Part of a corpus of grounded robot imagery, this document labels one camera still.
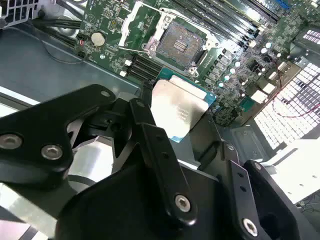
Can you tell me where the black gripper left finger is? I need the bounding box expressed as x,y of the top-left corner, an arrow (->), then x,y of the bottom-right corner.
0,79 -> 198,230

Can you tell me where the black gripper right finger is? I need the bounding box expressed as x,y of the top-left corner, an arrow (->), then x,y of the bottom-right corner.
186,109 -> 302,240

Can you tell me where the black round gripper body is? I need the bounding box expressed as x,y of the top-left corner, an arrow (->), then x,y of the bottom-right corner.
54,159 -> 235,240

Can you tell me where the silver-topped CPU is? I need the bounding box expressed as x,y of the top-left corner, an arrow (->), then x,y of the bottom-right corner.
149,66 -> 218,144

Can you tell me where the metal locking lever wire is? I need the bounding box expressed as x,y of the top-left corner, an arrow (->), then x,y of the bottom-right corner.
159,8 -> 210,35

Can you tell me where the metal socket cover frame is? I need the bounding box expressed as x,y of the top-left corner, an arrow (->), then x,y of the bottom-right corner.
118,1 -> 175,55

